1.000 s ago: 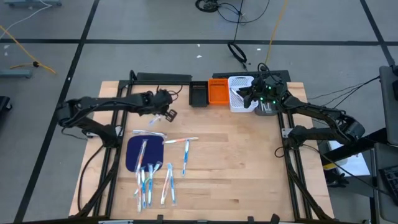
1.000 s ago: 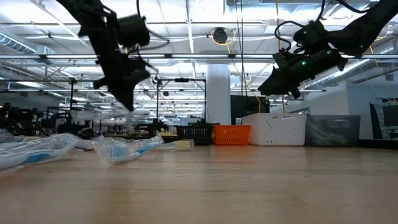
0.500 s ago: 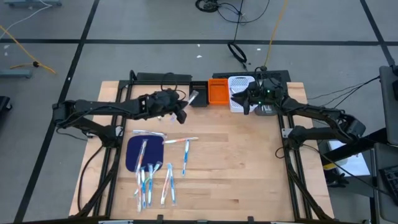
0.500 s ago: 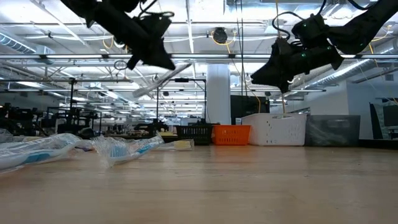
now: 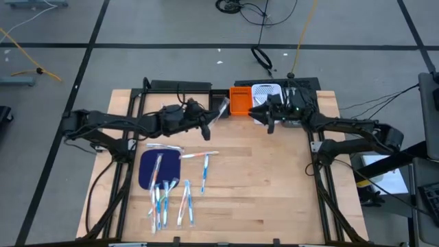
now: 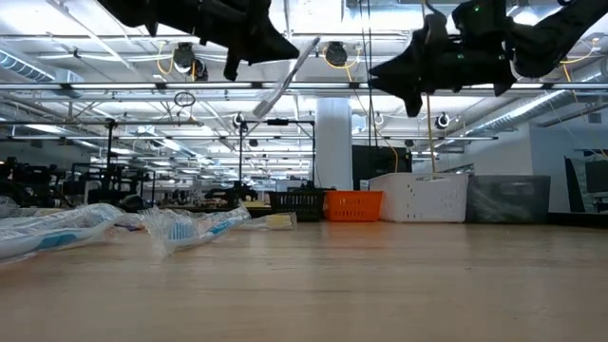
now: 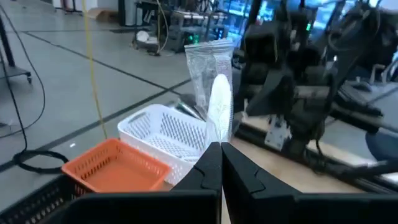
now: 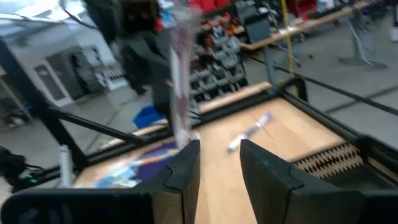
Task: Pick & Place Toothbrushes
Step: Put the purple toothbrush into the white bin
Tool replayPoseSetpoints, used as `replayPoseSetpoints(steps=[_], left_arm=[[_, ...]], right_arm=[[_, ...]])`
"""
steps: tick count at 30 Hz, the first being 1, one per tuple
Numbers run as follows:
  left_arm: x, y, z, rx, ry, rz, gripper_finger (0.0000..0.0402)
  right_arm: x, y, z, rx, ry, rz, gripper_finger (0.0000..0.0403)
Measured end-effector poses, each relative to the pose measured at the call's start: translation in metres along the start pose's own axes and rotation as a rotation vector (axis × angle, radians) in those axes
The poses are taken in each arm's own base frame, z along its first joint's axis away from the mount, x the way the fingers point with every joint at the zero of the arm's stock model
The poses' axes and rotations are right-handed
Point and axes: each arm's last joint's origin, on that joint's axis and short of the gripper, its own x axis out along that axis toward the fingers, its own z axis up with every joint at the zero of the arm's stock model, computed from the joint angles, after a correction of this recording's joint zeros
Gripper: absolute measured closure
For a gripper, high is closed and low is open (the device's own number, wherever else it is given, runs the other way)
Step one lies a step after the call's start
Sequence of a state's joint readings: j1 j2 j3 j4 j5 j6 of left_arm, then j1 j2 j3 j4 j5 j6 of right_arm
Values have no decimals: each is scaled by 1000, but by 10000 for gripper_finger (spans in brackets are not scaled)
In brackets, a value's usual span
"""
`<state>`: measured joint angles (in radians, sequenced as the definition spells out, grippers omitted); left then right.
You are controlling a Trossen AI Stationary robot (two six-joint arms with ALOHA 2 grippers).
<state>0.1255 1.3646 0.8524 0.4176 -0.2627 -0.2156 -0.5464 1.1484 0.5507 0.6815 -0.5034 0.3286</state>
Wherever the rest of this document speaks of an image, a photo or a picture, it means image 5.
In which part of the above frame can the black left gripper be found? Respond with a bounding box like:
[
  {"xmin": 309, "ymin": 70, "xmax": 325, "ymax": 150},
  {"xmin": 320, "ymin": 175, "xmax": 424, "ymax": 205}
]
[{"xmin": 160, "ymin": 104, "xmax": 222, "ymax": 142}]

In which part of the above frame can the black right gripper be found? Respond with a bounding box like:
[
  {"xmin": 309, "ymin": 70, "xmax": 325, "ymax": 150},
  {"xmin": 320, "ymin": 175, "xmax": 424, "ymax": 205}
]
[{"xmin": 248, "ymin": 87, "xmax": 313, "ymax": 136}]

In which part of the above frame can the blue toothbrush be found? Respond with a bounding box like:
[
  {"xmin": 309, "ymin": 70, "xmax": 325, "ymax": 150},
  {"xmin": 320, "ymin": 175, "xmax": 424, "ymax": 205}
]
[
  {"xmin": 184, "ymin": 179, "xmax": 195, "ymax": 228},
  {"xmin": 162, "ymin": 180, "xmax": 171, "ymax": 230},
  {"xmin": 155, "ymin": 184, "xmax": 163, "ymax": 231},
  {"xmin": 200, "ymin": 153, "xmax": 211, "ymax": 196}
]

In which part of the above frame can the white toothbrush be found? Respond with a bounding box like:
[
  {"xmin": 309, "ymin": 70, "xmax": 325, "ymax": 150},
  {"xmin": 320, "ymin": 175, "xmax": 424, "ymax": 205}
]
[{"xmin": 146, "ymin": 142, "xmax": 185, "ymax": 153}]

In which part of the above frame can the pile of packaged toothbrushes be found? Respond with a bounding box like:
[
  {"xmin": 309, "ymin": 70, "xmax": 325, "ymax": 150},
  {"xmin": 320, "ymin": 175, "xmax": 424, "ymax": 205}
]
[{"xmin": 147, "ymin": 177, "xmax": 180, "ymax": 217}]

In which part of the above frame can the gray translucent basket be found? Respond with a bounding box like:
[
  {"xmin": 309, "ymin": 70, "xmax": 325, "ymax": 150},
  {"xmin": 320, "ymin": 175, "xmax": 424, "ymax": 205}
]
[{"xmin": 281, "ymin": 86, "xmax": 311, "ymax": 129}]

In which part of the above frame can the black slotted basket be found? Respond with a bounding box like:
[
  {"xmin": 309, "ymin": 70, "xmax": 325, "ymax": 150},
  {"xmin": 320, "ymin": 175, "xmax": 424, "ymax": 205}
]
[{"xmin": 208, "ymin": 89, "xmax": 231, "ymax": 119}]

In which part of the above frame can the white slotted basket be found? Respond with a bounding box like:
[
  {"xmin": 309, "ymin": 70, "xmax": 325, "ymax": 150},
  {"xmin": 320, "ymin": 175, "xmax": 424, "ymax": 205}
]
[{"xmin": 251, "ymin": 83, "xmax": 284, "ymax": 126}]

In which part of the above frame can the orange slotted basket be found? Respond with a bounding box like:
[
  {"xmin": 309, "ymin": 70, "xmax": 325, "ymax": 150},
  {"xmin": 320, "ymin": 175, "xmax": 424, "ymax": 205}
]
[{"xmin": 228, "ymin": 86, "xmax": 254, "ymax": 117}]

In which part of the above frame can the dark blue pouch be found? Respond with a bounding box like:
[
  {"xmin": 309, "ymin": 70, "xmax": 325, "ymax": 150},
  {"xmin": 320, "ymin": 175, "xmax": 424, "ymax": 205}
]
[{"xmin": 138, "ymin": 148, "xmax": 182, "ymax": 190}]

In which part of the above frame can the white sheet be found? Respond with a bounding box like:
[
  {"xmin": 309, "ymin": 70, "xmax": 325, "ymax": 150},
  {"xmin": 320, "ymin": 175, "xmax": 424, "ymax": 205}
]
[{"xmin": 361, "ymin": 154, "xmax": 410, "ymax": 196}]

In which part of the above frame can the black metal beam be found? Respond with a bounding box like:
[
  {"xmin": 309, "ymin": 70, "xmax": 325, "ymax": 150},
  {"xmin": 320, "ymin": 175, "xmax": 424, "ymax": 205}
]
[{"xmin": 355, "ymin": 140, "xmax": 428, "ymax": 179}]

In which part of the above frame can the gray desk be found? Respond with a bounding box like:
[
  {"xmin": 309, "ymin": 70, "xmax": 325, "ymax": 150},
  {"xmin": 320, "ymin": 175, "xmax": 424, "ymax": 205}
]
[{"xmin": 417, "ymin": 71, "xmax": 439, "ymax": 162}]

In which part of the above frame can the black keyboard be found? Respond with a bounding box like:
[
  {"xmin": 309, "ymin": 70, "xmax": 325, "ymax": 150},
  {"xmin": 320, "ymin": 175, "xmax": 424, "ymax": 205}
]
[{"xmin": 418, "ymin": 181, "xmax": 439, "ymax": 226}]

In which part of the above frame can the gray metal base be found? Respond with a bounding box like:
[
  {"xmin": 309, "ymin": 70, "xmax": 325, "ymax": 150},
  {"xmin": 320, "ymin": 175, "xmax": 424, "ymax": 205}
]
[
  {"xmin": 4, "ymin": 0, "xmax": 69, "ymax": 9},
  {"xmin": 0, "ymin": 75, "xmax": 36, "ymax": 87}
]

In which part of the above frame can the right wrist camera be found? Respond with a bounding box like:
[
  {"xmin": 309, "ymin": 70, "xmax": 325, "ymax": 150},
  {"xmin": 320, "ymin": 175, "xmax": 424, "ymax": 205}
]
[{"xmin": 266, "ymin": 93, "xmax": 284, "ymax": 106}]

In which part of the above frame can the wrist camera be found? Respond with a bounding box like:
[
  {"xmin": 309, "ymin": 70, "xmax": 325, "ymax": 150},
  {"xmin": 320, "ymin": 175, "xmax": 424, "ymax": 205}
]
[
  {"xmin": 266, "ymin": 93, "xmax": 284, "ymax": 106},
  {"xmin": 186, "ymin": 98, "xmax": 204, "ymax": 116}
]

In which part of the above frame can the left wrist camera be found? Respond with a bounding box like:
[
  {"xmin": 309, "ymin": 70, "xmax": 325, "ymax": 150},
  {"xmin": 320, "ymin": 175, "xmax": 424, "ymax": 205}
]
[{"xmin": 186, "ymin": 98, "xmax": 204, "ymax": 116}]

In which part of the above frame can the black aluminium frame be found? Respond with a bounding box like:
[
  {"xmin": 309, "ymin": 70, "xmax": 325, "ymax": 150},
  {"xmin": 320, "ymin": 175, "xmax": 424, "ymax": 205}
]
[{"xmin": 77, "ymin": 77, "xmax": 370, "ymax": 247}]

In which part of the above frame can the black coiled cable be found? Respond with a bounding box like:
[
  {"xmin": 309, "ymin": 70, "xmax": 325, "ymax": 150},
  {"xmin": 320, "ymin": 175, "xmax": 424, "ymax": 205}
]
[{"xmin": 250, "ymin": 0, "xmax": 275, "ymax": 78}]

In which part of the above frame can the yellow cable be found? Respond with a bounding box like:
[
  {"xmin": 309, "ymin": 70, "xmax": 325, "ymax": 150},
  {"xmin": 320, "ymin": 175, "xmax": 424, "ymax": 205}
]
[
  {"xmin": 0, "ymin": 27, "xmax": 64, "ymax": 82},
  {"xmin": 289, "ymin": 0, "xmax": 319, "ymax": 78}
]

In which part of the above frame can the black cable bundle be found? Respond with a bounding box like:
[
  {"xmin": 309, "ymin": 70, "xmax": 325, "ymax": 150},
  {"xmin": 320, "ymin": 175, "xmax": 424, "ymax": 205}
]
[{"xmin": 215, "ymin": 0, "xmax": 299, "ymax": 27}]

